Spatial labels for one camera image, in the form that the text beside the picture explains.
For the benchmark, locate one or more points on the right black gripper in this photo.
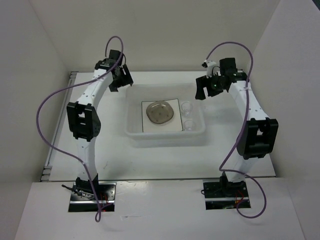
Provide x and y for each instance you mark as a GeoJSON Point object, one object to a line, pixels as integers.
{"type": "Point", "coordinates": [202, 82]}

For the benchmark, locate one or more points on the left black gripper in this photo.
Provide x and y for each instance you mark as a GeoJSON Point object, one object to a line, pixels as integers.
{"type": "Point", "coordinates": [126, 79]}

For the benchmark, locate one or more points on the clear plastic cup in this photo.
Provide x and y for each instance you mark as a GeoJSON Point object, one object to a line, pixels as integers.
{"type": "Point", "coordinates": [189, 125]}
{"type": "Point", "coordinates": [186, 109]}

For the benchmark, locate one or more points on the white plastic bin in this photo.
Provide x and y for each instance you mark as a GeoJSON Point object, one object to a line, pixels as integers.
{"type": "Point", "coordinates": [137, 94]}

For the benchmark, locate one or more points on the clear glass dish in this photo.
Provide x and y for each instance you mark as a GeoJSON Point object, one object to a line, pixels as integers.
{"type": "Point", "coordinates": [159, 112]}

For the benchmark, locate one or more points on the square white plate black rim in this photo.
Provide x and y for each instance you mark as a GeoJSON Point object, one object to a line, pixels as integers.
{"type": "Point", "coordinates": [174, 125]}

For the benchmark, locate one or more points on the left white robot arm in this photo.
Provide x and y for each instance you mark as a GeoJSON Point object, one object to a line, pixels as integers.
{"type": "Point", "coordinates": [83, 119]}

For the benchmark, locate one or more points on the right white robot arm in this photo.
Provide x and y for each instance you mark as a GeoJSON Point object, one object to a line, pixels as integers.
{"type": "Point", "coordinates": [258, 132]}

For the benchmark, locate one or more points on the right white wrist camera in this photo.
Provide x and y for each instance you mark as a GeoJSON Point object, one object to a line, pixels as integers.
{"type": "Point", "coordinates": [210, 67]}

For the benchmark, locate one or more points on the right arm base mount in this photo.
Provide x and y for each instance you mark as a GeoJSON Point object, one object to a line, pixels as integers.
{"type": "Point", "coordinates": [217, 197]}

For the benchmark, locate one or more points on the aluminium rail left edge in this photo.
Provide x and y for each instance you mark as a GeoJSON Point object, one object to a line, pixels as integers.
{"type": "Point", "coordinates": [47, 169]}

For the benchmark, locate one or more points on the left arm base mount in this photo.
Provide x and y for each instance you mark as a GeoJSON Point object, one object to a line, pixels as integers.
{"type": "Point", "coordinates": [82, 201]}

